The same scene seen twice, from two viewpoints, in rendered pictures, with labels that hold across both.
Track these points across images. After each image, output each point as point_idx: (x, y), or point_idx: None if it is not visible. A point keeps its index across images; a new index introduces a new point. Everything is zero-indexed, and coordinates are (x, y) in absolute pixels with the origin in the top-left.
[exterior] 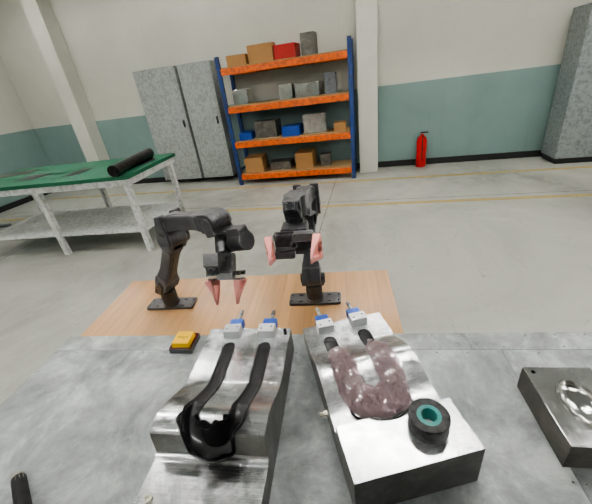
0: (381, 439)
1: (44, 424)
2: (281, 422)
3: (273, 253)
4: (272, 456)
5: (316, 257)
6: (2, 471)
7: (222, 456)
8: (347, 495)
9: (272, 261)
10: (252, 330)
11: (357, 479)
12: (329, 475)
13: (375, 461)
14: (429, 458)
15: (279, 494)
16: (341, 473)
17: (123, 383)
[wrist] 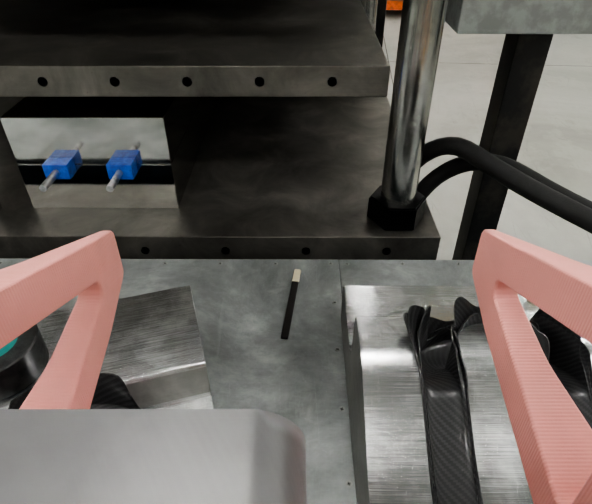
0: (116, 342)
1: None
2: (356, 493)
3: (587, 482)
4: (350, 385)
5: (32, 388)
6: None
7: (439, 332)
8: (210, 372)
9: (501, 347)
10: None
11: (182, 290)
12: (239, 397)
13: (143, 311)
14: (44, 318)
15: (328, 368)
16: (216, 401)
17: None
